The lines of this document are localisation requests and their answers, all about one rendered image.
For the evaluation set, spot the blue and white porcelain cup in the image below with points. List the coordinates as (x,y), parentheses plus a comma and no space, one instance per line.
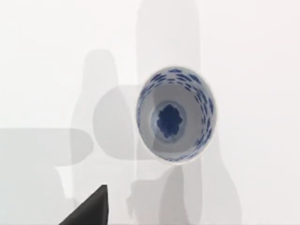
(174,116)

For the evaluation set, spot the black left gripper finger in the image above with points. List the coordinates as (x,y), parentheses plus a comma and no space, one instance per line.
(94,209)

